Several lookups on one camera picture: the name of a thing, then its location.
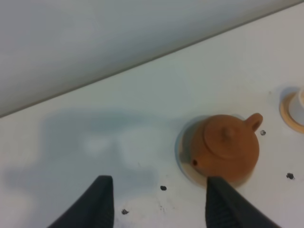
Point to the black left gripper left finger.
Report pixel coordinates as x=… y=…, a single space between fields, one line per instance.
x=94 y=209

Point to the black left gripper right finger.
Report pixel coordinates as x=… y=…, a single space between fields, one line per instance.
x=226 y=208

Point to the brown clay teapot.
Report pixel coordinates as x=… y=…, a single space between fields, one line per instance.
x=226 y=146

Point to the beige round teapot saucer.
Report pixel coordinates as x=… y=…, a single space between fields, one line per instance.
x=183 y=152

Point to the wooden coaster far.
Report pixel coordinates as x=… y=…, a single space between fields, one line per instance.
x=284 y=111

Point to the white teacup far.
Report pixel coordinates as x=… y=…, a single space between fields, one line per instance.
x=296 y=107

